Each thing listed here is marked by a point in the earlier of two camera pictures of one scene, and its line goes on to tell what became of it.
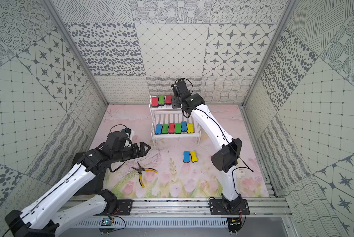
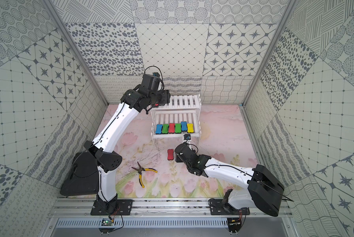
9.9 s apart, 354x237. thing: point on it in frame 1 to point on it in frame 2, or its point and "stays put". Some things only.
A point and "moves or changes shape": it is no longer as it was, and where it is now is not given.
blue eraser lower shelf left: [158, 129] stays put
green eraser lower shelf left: [165, 128] stays put
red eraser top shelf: [168, 99] moves or changes shape
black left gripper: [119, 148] to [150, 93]
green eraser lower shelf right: [178, 128] stays put
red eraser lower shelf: [171, 128] stays put
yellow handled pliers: [140, 170] stays put
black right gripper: [174, 102] to [177, 159]
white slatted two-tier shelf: [169, 122] stays put
